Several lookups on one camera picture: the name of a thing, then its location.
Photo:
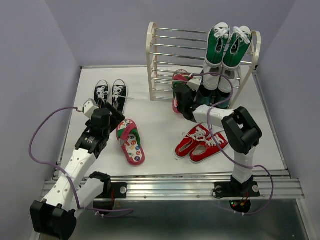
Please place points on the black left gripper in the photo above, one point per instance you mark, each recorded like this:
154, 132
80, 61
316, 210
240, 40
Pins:
116, 118

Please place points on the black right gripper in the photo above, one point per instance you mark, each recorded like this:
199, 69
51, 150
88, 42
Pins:
194, 92

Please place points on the pink slipper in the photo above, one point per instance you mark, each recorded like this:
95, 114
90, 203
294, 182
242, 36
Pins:
130, 141
181, 77

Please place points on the cream shoe shelf chrome bars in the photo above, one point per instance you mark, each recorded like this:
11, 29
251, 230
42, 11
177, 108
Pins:
171, 52

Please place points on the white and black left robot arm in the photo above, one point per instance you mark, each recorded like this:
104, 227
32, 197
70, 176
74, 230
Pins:
57, 213

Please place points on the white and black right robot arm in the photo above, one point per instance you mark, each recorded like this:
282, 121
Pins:
242, 132

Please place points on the left dark green loafer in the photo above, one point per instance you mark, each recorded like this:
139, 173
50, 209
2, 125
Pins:
203, 95

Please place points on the right black canvas sneaker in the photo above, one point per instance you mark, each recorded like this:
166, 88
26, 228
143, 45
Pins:
120, 95

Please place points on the black canvas sneaker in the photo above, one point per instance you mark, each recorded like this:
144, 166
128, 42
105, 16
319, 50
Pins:
101, 93
120, 95

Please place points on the left black canvas sneaker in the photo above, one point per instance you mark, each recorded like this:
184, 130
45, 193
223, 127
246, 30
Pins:
101, 93

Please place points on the left white sneaker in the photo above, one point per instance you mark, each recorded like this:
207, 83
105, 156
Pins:
211, 81

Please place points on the white sneaker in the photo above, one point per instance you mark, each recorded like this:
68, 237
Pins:
211, 81
226, 86

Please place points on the left red canvas sneaker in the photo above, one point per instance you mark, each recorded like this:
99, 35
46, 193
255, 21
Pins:
191, 139

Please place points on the red canvas sneaker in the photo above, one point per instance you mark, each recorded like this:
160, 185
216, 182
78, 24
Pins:
191, 139
208, 148

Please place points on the right white sneaker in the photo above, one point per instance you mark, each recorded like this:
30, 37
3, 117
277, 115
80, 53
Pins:
226, 86

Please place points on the right red canvas sneaker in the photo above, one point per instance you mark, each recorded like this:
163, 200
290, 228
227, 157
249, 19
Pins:
208, 148

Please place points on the left green canvas sneaker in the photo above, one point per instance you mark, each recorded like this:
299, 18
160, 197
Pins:
217, 40

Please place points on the green canvas sneaker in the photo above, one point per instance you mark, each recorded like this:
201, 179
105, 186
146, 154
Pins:
239, 44
217, 40

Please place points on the right green canvas sneaker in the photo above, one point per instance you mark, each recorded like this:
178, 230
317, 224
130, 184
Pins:
239, 44

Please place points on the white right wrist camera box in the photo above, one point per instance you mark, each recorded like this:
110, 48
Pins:
194, 83

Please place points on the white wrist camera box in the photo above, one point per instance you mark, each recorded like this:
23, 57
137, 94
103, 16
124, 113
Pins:
194, 83
89, 107

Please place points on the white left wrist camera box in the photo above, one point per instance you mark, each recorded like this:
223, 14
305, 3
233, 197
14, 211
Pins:
89, 107

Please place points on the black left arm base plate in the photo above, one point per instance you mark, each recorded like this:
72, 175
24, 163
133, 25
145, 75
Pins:
114, 190

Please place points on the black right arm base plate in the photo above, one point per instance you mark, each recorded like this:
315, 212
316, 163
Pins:
235, 190

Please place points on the aluminium mounting rail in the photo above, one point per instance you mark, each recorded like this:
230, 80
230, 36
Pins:
194, 188

